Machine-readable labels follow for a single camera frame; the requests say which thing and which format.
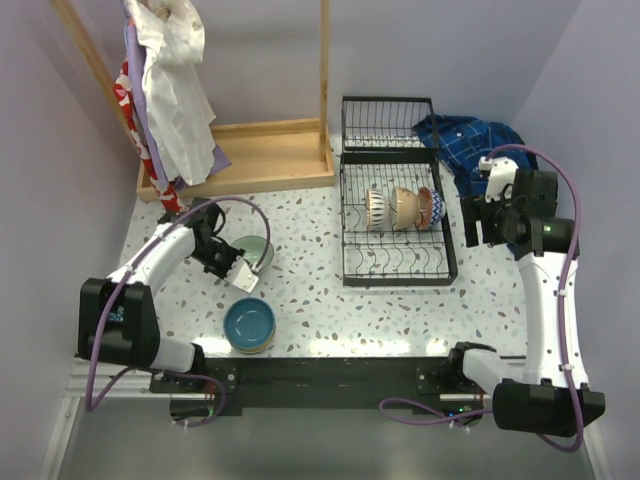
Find light green bowl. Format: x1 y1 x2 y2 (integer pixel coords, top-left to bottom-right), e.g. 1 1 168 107
231 235 274 273

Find red blue patterned bowl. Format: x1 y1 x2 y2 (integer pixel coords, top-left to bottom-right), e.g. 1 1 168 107
415 187 446 231

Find cream beige bowl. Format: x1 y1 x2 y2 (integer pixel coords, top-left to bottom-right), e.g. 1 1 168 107
391 187 420 230

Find teal blue bowl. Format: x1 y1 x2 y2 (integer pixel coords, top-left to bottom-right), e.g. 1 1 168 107
223 298 276 348

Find black wire dish rack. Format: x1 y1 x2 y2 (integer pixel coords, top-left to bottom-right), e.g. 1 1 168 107
340 95 458 287

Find yellow rimmed bowl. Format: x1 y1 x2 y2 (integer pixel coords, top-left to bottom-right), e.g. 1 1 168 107
231 336 274 355

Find white black striped bowl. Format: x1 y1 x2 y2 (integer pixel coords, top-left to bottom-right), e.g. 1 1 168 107
366 189 388 230

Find blue triangle patterned bowl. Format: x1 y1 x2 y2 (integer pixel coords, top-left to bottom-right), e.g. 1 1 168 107
107 305 124 324

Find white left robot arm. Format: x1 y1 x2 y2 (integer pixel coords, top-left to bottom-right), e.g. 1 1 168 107
77 199 257 392

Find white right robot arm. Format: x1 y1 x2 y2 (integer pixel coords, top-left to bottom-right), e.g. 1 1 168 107
439 159 605 438

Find blue plaid shirt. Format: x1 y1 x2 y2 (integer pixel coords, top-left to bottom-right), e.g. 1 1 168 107
412 114 525 197

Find red white floral garment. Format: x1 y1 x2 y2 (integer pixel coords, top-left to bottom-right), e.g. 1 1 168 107
113 58 185 213

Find lavender hanging garment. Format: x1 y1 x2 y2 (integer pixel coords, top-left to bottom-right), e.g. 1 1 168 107
125 18 231 190

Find white hanging shirt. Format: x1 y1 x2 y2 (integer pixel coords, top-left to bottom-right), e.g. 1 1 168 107
124 1 216 186

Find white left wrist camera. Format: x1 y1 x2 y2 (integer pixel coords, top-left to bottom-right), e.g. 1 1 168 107
224 257 259 294

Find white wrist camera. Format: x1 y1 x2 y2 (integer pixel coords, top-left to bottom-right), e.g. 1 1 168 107
224 257 259 294
478 156 519 203

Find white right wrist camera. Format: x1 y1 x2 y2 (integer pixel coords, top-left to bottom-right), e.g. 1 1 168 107
478 156 519 203

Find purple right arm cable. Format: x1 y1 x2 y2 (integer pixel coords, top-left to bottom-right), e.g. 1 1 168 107
377 143 586 452

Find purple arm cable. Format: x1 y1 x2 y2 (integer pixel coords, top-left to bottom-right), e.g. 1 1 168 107
84 195 274 427
377 143 586 452

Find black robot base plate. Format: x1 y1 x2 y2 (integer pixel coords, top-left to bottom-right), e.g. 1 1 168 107
147 355 505 418

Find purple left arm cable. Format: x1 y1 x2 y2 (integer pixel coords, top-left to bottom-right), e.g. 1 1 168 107
84 195 274 427

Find aluminium rail frame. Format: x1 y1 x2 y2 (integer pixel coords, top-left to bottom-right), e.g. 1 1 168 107
37 339 611 480

